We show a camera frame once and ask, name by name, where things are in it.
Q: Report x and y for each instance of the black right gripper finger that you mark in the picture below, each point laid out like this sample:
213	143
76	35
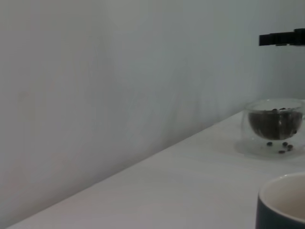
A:
274	40

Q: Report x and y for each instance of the coffee beans pile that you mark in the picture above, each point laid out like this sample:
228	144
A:
269	126

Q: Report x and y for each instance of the dark teal ceramic mug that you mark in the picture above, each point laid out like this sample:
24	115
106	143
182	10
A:
264	214

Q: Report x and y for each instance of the glass saucer with loose beans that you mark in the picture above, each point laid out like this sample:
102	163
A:
250	149

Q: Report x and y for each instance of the double-wall glass cup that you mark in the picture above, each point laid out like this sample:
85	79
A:
247	114

